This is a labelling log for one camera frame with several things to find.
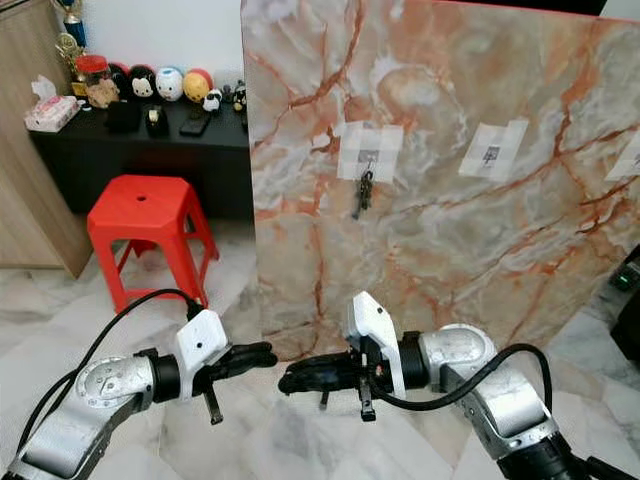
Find tall trophy with blue ball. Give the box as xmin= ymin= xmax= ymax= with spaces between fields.
xmin=59 ymin=0 xmax=89 ymax=47

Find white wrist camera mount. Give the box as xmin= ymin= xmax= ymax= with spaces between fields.
xmin=345 ymin=291 xmax=410 ymax=397
xmin=172 ymin=307 xmax=230 ymax=400

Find pink tissue pack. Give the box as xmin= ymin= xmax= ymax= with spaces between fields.
xmin=25 ymin=76 xmax=82 ymax=134

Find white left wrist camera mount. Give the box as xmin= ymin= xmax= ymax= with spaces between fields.
xmin=172 ymin=307 xmax=230 ymax=400

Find jar with red lid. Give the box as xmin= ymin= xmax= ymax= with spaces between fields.
xmin=75 ymin=54 xmax=120 ymax=110

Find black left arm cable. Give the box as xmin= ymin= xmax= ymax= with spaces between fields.
xmin=44 ymin=288 xmax=202 ymax=453

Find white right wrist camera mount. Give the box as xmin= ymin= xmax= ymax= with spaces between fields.
xmin=345 ymin=291 xmax=410 ymax=397

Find bunch of keys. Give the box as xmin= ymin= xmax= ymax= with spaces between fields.
xmin=351 ymin=169 xmax=377 ymax=221

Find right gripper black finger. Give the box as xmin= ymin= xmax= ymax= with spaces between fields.
xmin=282 ymin=355 xmax=351 ymax=377
xmin=280 ymin=371 xmax=353 ymax=394

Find black box with green light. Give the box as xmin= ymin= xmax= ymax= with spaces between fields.
xmin=610 ymin=245 xmax=640 ymax=363

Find red plastic stool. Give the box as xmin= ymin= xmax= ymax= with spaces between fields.
xmin=87 ymin=175 xmax=220 ymax=314

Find light wooden cabinet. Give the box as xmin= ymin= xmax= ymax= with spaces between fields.
xmin=0 ymin=0 xmax=94 ymax=280

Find black tv console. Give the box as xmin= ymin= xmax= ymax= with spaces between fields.
xmin=28 ymin=97 xmax=257 ymax=222

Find yellow and red plush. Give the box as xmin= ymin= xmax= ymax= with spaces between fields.
xmin=183 ymin=69 xmax=215 ymax=105

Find black phone case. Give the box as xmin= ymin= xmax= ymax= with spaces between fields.
xmin=180 ymin=108 xmax=212 ymax=138

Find black wallet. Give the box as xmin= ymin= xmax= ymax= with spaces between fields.
xmin=105 ymin=100 xmax=144 ymax=135

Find orange marble pattern board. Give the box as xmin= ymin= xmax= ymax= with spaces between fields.
xmin=239 ymin=0 xmax=640 ymax=364

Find clear tape patch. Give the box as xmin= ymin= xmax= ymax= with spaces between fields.
xmin=605 ymin=130 xmax=640 ymax=182
xmin=458 ymin=118 xmax=530 ymax=182
xmin=336 ymin=120 xmax=405 ymax=184

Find small gold trophy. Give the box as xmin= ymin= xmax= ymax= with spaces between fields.
xmin=63 ymin=33 xmax=92 ymax=97

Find black mouse plush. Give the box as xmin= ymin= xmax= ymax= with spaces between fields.
xmin=124 ymin=64 xmax=158 ymax=101

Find white and blue plush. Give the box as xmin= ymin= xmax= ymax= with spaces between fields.
xmin=155 ymin=67 xmax=186 ymax=103

